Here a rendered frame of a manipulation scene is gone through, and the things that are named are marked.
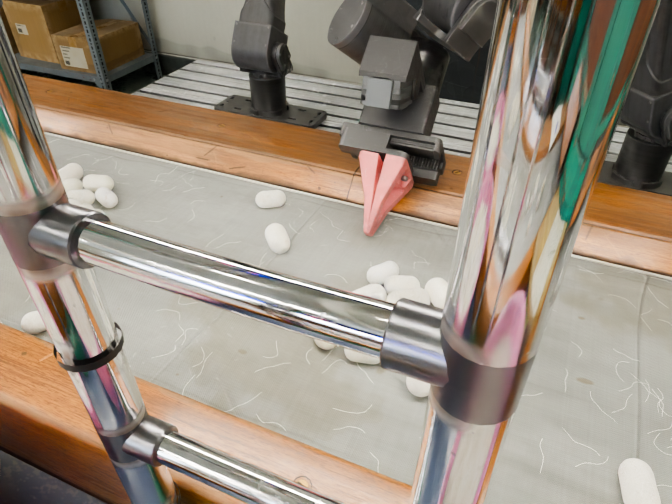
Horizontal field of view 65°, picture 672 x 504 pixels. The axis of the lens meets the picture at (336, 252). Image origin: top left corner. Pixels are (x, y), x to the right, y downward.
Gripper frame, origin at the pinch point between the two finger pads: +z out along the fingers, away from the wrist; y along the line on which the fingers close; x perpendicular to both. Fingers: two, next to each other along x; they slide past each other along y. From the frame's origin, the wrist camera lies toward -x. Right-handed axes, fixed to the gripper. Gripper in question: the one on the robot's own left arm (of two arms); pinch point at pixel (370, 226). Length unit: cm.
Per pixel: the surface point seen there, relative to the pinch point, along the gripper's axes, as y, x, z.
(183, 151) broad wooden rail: -27.6, 4.9, -4.9
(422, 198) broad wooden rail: 3.3, 4.9, -5.5
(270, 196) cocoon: -12.0, 0.8, -0.9
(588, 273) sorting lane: 20.8, 3.5, -1.3
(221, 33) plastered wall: -152, 165, -118
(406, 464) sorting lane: 10.7, -12.9, 17.9
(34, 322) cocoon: -20.5, -14.7, 17.5
